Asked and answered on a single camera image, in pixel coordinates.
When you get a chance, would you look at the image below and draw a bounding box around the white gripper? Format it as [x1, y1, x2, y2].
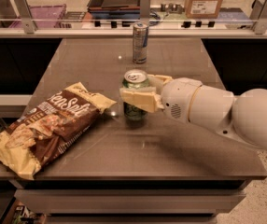
[119, 74, 203, 123]

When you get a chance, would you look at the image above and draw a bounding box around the green soda can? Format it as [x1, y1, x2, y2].
[122, 69, 149, 121]

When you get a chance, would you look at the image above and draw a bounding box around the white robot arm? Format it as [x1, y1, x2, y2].
[119, 75, 267, 151]

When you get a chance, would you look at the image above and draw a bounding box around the silver blue energy drink can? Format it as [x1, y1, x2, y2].
[133, 22, 148, 63]

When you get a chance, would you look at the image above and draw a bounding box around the brown sea salt chip bag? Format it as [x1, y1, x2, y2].
[0, 83, 115, 180]

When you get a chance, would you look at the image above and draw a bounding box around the cardboard box with label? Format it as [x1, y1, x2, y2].
[184, 0, 223, 19]

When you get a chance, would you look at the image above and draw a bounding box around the purple plastic crate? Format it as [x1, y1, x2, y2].
[9, 3, 68, 29]

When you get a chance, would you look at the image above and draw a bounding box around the middle metal railing bracket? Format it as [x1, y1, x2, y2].
[140, 0, 150, 23]

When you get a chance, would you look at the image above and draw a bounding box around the metal railing bracket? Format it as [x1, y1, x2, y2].
[14, 0, 36, 34]
[250, 0, 267, 35]
[140, 0, 150, 23]

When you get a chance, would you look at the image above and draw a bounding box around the right metal railing bracket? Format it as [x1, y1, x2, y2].
[250, 0, 267, 35]

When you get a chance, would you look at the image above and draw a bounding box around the left metal railing bracket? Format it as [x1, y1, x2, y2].
[14, 0, 36, 34]

